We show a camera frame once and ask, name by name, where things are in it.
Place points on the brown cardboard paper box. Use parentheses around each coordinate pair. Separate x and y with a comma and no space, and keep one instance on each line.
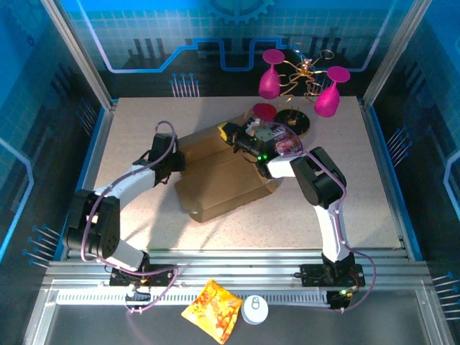
(223,179)

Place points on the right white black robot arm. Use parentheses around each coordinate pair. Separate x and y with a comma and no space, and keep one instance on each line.
(332,230)

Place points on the red plastic wine glass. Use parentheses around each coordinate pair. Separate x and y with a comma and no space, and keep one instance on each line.
(264,111)

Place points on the pink purple candy packet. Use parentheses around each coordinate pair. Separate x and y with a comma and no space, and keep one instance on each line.
(287,143)

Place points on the black round rack base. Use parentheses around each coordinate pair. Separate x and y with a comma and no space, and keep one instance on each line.
(300,124)

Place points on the small controller circuit board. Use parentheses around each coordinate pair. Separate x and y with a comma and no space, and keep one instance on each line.
(343,296)
(138,292)

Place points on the orange yellow snack bag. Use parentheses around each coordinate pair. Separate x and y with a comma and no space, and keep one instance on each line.
(215,309)

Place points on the white tin can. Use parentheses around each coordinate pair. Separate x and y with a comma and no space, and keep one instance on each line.
(254,311)

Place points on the aluminium table side rail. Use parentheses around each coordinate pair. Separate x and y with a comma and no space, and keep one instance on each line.
(384,179)
(101,125)

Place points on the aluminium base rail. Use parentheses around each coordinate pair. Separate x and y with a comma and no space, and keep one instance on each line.
(233,266)

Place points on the aluminium frame post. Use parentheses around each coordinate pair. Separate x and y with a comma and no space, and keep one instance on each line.
(397,46)
(82,54)

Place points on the aluminium tray frame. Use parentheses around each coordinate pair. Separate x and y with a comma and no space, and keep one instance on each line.
(37,320)

